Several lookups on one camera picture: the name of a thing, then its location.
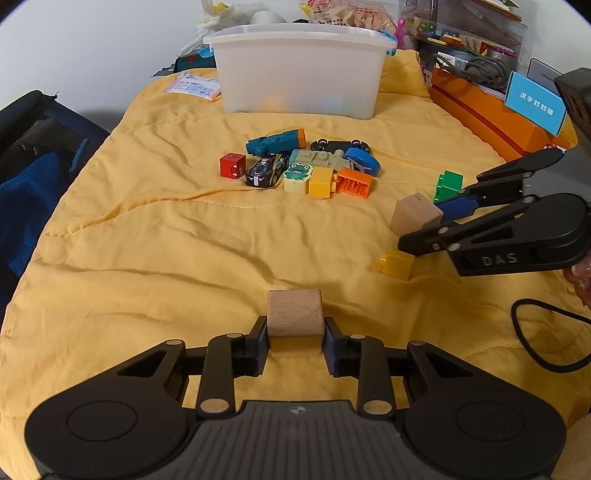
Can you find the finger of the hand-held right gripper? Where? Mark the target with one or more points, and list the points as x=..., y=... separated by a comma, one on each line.
x=457, y=205
x=425, y=241

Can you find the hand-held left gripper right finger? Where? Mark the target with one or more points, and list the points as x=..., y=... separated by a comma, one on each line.
x=333, y=348

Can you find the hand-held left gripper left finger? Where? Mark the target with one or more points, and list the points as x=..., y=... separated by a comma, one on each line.
x=261, y=346

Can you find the wooden cube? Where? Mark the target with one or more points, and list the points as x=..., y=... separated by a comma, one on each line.
x=413, y=214
x=295, y=316

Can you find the blue rounded toy block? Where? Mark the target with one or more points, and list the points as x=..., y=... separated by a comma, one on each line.
x=364, y=161

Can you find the white plastic storage bin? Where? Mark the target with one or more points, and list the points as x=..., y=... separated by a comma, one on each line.
x=295, y=74

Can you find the person's right hand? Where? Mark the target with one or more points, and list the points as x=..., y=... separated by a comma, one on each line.
x=584, y=281

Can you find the green square block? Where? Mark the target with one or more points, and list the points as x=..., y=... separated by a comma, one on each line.
x=449, y=184

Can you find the small yellow block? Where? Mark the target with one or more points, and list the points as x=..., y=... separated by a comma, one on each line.
x=397, y=265

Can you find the orange ribbed block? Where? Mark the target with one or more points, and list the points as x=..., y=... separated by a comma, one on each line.
x=354, y=183

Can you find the long orange box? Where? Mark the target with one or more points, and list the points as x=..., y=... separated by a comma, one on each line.
x=480, y=115

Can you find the yellow studded block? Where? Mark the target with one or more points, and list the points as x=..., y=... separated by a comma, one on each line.
x=323, y=183

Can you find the blue and white card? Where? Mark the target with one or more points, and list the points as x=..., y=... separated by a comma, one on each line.
x=535, y=104

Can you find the grey-green toy tank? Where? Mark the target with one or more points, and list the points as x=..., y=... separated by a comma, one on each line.
x=318, y=159

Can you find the yellow blanket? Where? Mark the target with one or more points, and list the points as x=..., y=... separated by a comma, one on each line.
x=161, y=254

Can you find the pale frog print block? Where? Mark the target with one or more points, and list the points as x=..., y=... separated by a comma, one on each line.
x=298, y=177

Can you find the black and white toy car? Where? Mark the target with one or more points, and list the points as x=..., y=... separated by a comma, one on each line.
x=267, y=171

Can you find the clear box of toys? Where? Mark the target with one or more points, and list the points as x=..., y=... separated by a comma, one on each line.
x=461, y=32

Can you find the teal toy rocket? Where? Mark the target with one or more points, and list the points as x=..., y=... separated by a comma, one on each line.
x=274, y=141

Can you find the red cube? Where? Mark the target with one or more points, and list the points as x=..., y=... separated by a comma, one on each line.
x=232, y=166

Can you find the clear bag of snacks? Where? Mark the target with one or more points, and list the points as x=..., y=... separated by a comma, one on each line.
x=351, y=14

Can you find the white paper packet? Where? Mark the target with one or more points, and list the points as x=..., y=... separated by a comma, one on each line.
x=194, y=86

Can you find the teal and dark packet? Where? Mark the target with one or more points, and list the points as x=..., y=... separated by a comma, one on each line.
x=189, y=62

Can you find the white plastic bag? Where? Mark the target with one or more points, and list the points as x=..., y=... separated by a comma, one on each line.
x=231, y=18

